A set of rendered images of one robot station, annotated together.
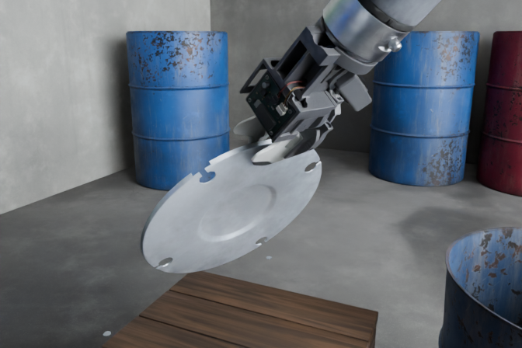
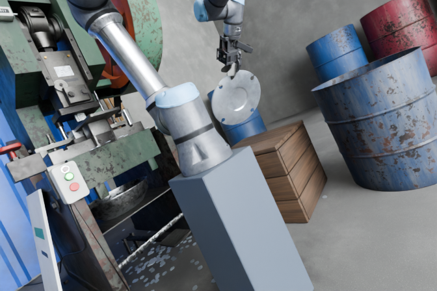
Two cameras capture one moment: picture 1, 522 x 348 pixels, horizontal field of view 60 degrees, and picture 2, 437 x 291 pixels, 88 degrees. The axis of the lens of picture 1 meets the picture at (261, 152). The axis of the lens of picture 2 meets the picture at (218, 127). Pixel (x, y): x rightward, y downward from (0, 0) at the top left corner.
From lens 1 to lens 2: 0.60 m
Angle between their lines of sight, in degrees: 20
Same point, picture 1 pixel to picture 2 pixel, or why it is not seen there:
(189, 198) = (219, 94)
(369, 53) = (234, 33)
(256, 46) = (261, 80)
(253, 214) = (243, 99)
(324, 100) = (234, 50)
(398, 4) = (231, 19)
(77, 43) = not seen: hidden behind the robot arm
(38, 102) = not seen: hidden behind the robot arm
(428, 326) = not seen: hidden behind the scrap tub
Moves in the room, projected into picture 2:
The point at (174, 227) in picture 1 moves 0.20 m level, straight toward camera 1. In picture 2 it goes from (219, 105) to (216, 105)
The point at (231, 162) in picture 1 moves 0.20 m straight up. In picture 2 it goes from (225, 80) to (207, 41)
